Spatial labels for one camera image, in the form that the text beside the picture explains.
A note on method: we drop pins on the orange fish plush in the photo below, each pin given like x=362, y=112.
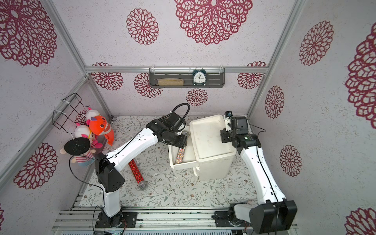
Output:
x=101, y=127

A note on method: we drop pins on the aluminium corner frame post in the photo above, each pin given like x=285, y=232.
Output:
x=277, y=54

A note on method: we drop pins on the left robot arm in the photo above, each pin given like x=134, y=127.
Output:
x=108, y=166

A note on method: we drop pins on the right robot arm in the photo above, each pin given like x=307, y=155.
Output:
x=273, y=212

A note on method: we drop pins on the horizontal aluminium wall rail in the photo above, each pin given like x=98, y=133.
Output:
x=175, y=69

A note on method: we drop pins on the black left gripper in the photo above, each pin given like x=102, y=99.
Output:
x=183, y=138

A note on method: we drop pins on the black haired doll plush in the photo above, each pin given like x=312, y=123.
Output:
x=80, y=151

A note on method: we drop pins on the pink white plush doll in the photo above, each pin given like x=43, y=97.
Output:
x=85, y=132

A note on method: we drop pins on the white plastic drawer cabinet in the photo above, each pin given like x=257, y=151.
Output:
x=213, y=157

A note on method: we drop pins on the grey wall shelf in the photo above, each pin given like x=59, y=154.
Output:
x=214, y=80

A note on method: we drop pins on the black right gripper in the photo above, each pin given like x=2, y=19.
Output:
x=224, y=135

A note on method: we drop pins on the green alarm clock on shelf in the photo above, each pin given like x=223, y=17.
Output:
x=199, y=77

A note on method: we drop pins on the rainbow rhinestone microphone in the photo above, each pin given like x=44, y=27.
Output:
x=181, y=151

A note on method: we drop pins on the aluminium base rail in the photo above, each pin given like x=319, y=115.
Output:
x=143, y=219

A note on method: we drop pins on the red glitter microphone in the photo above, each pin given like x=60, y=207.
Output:
x=142, y=184

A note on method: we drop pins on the black wire wall basket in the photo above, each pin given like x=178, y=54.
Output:
x=73, y=113

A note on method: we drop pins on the tan pouch on shelf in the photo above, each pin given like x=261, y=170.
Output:
x=170, y=82

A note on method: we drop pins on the white top drawer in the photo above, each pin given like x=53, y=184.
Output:
x=189, y=159

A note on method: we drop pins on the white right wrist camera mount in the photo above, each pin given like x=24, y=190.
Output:
x=227, y=118

